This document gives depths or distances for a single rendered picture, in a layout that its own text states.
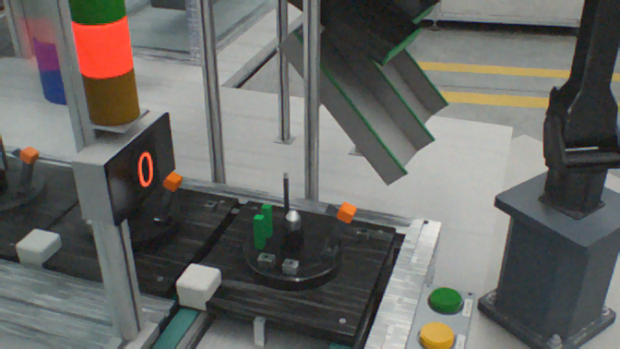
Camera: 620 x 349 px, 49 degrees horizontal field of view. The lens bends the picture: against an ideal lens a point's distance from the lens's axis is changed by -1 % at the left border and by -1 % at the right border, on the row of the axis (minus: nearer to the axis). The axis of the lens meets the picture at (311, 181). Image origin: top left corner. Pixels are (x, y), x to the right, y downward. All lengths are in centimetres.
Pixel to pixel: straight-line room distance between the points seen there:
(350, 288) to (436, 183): 50
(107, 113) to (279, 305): 35
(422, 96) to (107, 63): 77
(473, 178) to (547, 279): 47
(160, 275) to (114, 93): 35
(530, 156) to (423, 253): 56
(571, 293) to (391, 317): 24
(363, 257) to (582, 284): 29
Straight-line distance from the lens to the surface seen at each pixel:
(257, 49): 202
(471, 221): 126
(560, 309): 99
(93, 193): 69
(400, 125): 118
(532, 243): 95
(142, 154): 71
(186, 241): 101
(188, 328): 90
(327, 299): 89
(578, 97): 90
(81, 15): 65
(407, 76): 131
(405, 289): 94
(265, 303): 89
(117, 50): 66
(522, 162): 147
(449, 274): 113
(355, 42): 101
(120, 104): 68
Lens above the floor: 156
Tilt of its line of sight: 31 degrees down
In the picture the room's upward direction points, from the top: straight up
